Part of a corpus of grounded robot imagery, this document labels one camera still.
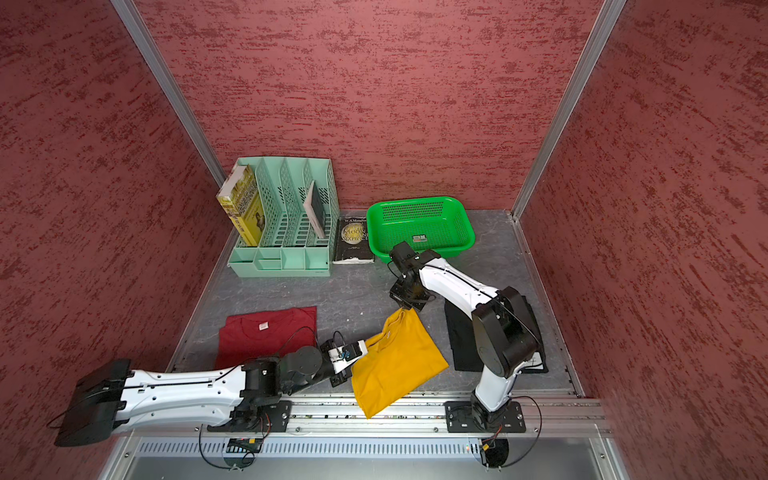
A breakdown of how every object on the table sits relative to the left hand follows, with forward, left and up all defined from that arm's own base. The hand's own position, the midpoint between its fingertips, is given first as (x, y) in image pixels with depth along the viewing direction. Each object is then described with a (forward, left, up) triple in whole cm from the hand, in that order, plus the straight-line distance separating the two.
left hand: (361, 352), depth 75 cm
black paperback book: (+43, +8, -9) cm, 45 cm away
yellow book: (+45, +42, +12) cm, 63 cm away
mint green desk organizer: (+36, +28, -3) cm, 45 cm away
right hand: (+14, -10, -4) cm, 18 cm away
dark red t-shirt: (+8, +30, -9) cm, 32 cm away
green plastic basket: (+55, -22, -10) cm, 60 cm away
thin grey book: (+46, +19, +6) cm, 50 cm away
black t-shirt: (+6, -29, -11) cm, 32 cm away
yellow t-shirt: (+2, -11, -10) cm, 14 cm away
